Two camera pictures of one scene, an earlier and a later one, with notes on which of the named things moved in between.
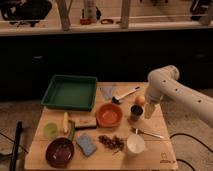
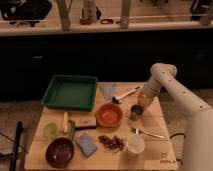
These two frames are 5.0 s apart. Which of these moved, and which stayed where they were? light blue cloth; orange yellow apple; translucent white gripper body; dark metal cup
Moved: translucent white gripper body
Stayed: orange yellow apple; dark metal cup; light blue cloth
